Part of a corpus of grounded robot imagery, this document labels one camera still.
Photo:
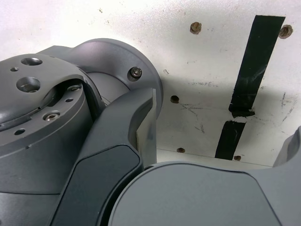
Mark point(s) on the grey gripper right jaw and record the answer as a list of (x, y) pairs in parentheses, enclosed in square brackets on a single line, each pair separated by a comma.
[(200, 195)]

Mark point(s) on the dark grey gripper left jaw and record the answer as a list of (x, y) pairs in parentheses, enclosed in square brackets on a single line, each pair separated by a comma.
[(113, 131)]

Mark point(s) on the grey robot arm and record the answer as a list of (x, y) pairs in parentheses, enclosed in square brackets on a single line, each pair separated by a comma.
[(35, 82)]

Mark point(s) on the black tape strip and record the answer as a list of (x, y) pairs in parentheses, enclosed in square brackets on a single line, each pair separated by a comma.
[(254, 66)]

